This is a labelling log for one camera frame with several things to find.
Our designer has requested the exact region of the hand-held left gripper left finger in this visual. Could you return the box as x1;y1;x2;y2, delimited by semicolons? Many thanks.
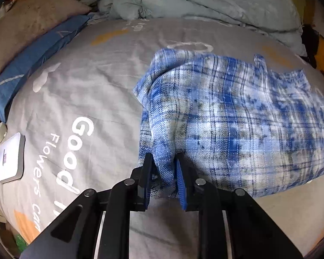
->
20;152;154;259

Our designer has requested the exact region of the white charger box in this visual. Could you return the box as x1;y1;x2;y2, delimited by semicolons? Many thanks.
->
0;132;26;184

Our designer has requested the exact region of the black bag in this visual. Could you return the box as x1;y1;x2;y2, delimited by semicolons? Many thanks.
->
301;24;320;69

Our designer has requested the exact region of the blue pillow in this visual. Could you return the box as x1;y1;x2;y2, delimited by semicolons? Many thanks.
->
0;15;94;123

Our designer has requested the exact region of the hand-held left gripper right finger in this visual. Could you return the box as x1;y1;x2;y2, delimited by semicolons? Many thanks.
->
174;154;304;259

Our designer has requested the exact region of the light blue duvet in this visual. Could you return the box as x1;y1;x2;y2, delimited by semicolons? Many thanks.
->
69;0;307;57

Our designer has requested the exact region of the blue plaid shirt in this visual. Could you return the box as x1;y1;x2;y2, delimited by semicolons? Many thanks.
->
132;48;324;199

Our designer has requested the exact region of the beige pillow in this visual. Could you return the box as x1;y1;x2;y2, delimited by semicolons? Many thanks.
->
0;0;91;80

